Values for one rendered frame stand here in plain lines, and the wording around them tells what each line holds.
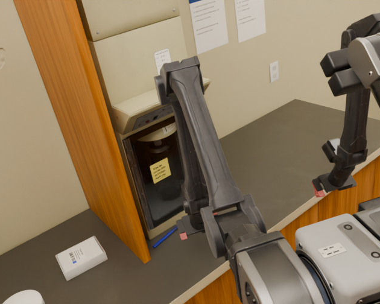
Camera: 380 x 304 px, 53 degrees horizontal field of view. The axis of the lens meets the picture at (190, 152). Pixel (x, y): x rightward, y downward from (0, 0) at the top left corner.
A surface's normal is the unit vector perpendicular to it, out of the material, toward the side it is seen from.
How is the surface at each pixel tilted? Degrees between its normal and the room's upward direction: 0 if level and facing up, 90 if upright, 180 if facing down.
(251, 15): 90
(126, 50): 90
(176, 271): 0
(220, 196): 44
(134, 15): 90
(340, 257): 0
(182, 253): 0
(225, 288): 90
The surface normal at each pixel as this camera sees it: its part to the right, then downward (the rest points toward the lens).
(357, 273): -0.16, -0.86
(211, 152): 0.06, -0.31
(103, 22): 0.60, 0.30
